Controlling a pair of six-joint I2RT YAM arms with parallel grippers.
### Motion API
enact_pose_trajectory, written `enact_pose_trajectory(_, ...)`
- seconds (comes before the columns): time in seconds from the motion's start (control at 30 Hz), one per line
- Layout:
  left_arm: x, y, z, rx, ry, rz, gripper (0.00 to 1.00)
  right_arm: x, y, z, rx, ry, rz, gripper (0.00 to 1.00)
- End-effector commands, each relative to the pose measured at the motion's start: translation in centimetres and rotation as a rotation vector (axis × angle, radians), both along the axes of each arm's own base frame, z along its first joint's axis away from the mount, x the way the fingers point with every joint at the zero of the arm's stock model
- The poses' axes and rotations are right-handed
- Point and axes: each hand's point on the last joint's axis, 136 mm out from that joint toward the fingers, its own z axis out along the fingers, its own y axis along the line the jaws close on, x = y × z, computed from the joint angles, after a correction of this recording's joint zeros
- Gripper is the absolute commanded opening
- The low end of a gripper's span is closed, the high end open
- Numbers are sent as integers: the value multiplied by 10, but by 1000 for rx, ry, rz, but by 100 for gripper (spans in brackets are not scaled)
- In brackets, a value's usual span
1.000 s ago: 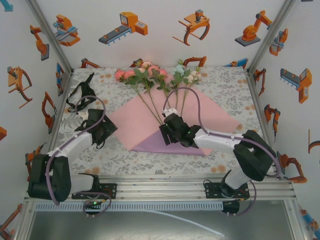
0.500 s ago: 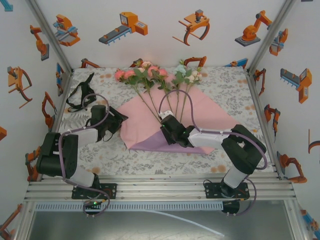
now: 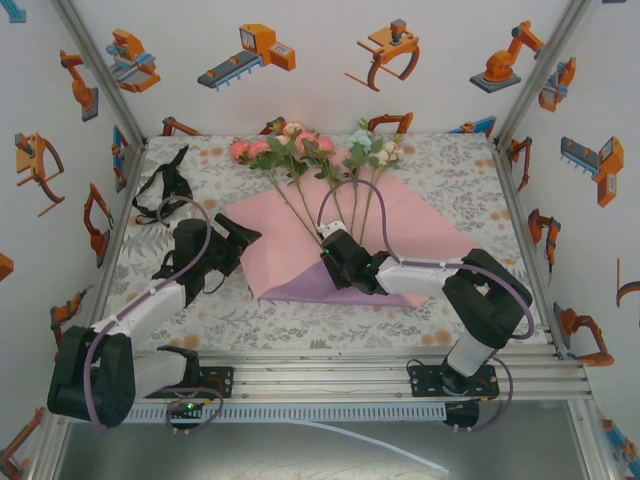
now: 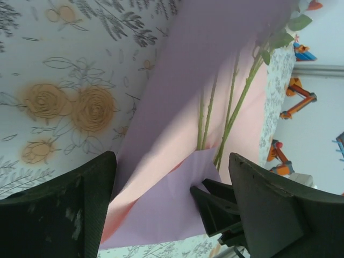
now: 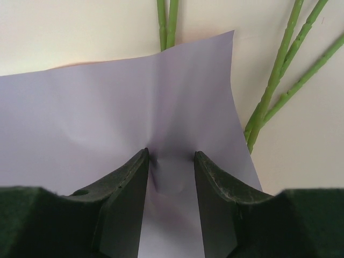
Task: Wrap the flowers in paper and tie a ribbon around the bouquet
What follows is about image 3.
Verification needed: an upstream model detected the black ribbon with gold print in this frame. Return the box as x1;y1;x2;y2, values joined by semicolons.
131;144;194;226

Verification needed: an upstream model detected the pink twin rose stem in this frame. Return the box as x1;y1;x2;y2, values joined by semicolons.
228;136;327;247

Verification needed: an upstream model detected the floral print tablecloth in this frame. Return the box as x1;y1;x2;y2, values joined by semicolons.
106;132;550;351

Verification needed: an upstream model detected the slanted aluminium frame post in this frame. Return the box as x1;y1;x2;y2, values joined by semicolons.
49;0;147;149
499;0;596;144

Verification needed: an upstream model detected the circuit board with green light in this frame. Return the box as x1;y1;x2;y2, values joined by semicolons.
166;399;205;427

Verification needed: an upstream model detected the aluminium rail bed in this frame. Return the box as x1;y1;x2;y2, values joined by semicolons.
47;348;594;405

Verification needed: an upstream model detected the large pink rose stem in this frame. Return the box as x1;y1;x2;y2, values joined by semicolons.
294;130;347;227

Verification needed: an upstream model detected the aluminium table side rail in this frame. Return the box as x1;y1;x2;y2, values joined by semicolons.
97;138;147;301
492;141;570;362

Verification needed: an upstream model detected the peach rose stem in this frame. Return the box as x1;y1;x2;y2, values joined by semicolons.
266;119;326;239

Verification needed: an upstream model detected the white slotted cable duct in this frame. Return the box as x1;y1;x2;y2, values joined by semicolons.
67;403;449;424

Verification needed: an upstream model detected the pale blue flower stem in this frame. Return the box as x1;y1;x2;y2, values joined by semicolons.
341;117;375;236

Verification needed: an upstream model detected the cream flower stem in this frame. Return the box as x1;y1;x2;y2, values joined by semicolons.
355;132;405;242

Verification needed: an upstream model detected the black bracket under rail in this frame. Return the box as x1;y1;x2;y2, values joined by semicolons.
443;401;481;435

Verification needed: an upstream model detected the grey metal sheet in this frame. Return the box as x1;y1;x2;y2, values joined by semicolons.
47;419;601;480

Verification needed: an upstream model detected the purple and pink wrapping paper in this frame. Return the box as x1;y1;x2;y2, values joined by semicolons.
221;173;482;309

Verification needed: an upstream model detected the aluminium frame leg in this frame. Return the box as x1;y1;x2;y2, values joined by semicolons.
567;399;616;480
27;402;71;480

